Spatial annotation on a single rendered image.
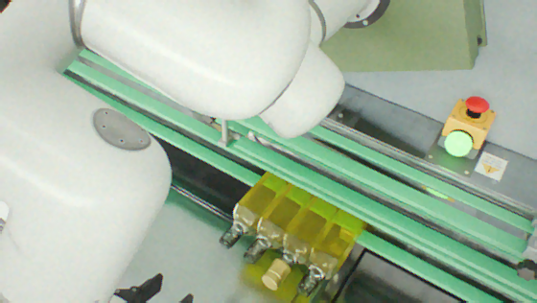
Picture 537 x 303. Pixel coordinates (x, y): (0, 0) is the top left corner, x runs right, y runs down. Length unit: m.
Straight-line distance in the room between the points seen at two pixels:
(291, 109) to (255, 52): 0.19
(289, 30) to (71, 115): 0.14
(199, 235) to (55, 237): 0.81
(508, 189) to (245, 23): 0.69
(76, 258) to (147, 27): 0.15
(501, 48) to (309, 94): 0.49
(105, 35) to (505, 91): 0.74
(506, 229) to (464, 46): 0.31
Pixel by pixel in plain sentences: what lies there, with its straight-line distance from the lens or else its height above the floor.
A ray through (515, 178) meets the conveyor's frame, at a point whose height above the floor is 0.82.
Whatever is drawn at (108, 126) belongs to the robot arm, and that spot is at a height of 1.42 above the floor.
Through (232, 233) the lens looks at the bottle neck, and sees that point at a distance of 0.93.
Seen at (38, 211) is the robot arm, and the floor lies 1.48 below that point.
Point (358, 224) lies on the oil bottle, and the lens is 0.95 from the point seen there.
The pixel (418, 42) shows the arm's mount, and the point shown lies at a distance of 0.84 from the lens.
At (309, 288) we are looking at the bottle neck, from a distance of 0.88.
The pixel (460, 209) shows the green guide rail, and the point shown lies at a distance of 0.89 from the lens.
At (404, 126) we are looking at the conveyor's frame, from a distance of 0.98.
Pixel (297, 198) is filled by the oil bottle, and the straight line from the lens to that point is 0.97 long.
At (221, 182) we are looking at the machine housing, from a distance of 1.25.
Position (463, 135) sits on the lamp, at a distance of 0.91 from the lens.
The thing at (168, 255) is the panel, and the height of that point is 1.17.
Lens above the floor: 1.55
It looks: 38 degrees down
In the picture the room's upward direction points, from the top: 136 degrees counter-clockwise
